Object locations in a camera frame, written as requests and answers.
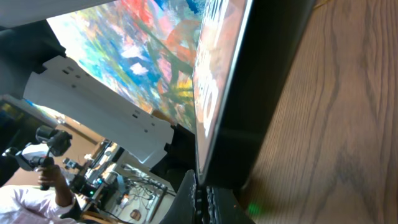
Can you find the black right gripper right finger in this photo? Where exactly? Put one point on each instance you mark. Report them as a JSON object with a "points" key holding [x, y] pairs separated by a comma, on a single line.
{"points": [[223, 207]]}

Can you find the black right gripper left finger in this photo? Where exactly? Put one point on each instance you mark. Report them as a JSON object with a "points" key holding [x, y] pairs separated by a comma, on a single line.
{"points": [[186, 207]]}

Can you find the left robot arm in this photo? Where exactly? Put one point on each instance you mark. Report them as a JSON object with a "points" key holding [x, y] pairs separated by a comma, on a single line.
{"points": [[35, 67]]}

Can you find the person in white shirt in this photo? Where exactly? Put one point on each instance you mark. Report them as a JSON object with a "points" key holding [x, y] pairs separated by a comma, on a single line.
{"points": [[27, 205]]}

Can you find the colourful painting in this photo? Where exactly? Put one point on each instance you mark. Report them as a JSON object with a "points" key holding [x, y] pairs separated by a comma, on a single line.
{"points": [[144, 50]]}

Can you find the handheld camera rig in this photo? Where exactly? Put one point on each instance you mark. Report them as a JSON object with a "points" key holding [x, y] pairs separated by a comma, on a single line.
{"points": [[19, 164]]}

